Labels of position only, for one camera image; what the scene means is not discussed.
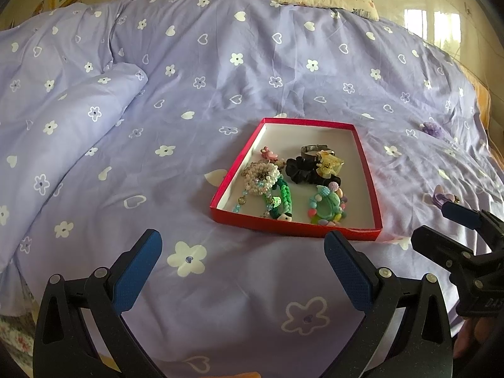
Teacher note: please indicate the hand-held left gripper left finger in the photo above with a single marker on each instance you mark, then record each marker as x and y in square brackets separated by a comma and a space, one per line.
[138, 271]

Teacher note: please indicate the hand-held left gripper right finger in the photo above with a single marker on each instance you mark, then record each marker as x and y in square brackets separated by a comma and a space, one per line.
[350, 271]

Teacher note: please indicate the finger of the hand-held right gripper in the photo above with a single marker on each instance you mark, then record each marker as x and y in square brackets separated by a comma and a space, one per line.
[441, 246]
[460, 213]

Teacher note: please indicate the purple bow hair clip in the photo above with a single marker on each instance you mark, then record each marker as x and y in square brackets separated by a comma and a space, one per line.
[439, 197]

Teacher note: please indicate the red cardboard box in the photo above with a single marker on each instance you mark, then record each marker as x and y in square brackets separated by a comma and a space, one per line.
[354, 189]

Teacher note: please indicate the yellow hair claw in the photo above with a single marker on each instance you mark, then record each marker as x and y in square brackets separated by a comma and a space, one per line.
[328, 165]

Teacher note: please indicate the black scrunchie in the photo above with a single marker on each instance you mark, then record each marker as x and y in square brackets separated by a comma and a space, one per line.
[295, 169]

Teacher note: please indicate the pink hair clip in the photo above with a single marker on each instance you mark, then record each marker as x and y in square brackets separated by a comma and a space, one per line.
[267, 153]

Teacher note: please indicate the person's right hand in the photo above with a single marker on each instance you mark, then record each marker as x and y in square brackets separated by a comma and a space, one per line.
[470, 336]

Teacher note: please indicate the floral cloth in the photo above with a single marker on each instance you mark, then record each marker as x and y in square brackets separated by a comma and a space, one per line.
[15, 338]

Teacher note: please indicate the purple flower print blanket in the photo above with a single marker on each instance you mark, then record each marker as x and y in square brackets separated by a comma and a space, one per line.
[236, 67]

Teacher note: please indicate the wooden bed frame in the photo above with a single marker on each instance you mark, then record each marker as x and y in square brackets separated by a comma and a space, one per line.
[482, 98]

